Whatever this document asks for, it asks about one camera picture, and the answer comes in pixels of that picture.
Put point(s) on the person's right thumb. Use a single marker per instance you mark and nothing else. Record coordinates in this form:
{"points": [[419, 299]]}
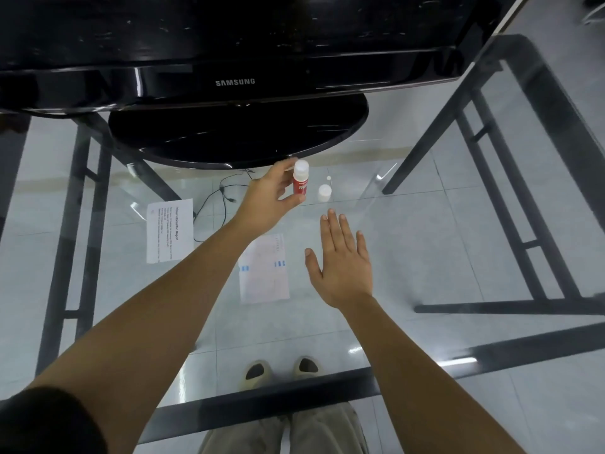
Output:
{"points": [[314, 267]]}

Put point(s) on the paper sheet with blue marks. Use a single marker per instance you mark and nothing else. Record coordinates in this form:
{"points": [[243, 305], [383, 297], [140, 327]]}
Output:
{"points": [[264, 271]]}

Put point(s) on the person's right forearm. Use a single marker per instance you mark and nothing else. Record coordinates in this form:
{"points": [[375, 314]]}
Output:
{"points": [[416, 373]]}

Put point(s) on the beige trousers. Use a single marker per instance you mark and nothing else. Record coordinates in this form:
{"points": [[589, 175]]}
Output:
{"points": [[321, 432]]}

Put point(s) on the person's right middle finger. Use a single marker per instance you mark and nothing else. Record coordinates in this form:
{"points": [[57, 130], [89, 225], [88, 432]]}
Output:
{"points": [[337, 229]]}

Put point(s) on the person's left hand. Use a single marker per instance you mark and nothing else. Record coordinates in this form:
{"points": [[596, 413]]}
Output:
{"points": [[262, 203]]}

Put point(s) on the white glue stick cap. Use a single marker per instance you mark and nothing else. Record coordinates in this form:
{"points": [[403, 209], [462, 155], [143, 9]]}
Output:
{"points": [[324, 192]]}

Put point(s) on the red label glue stick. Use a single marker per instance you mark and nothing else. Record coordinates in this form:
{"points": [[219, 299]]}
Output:
{"points": [[300, 178]]}

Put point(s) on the person's right little finger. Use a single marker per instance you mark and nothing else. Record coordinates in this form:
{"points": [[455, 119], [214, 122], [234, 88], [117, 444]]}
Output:
{"points": [[362, 245]]}

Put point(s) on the black shirt sleeve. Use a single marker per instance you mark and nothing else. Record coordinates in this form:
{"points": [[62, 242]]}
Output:
{"points": [[45, 425]]}

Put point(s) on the person's beige shoe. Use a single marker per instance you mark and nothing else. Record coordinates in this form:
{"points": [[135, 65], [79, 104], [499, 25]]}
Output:
{"points": [[307, 367], [255, 374]]}

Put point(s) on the person's left beige shoe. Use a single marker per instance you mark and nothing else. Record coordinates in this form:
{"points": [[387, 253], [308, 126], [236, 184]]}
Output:
{"points": [[255, 374]]}

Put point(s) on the black metal table frame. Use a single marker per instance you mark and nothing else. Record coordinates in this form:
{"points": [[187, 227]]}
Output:
{"points": [[543, 307]]}

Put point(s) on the person's right beige shoe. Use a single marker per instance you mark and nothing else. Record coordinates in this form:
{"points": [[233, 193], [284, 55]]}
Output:
{"points": [[307, 367]]}

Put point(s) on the person's left forearm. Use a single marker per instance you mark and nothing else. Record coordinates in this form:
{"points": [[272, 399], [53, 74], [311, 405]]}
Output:
{"points": [[156, 326]]}

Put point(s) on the black flat screen monitor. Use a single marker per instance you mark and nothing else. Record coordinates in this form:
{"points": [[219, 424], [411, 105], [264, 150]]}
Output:
{"points": [[236, 37]]}

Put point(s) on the white printed paper sheet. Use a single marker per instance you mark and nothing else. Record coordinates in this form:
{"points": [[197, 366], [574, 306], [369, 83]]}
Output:
{"points": [[169, 230]]}

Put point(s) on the person's right hand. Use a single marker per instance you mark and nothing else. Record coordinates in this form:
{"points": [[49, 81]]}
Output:
{"points": [[341, 267]]}

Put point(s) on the person's left thumb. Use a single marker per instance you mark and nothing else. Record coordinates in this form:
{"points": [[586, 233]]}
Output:
{"points": [[293, 199]]}

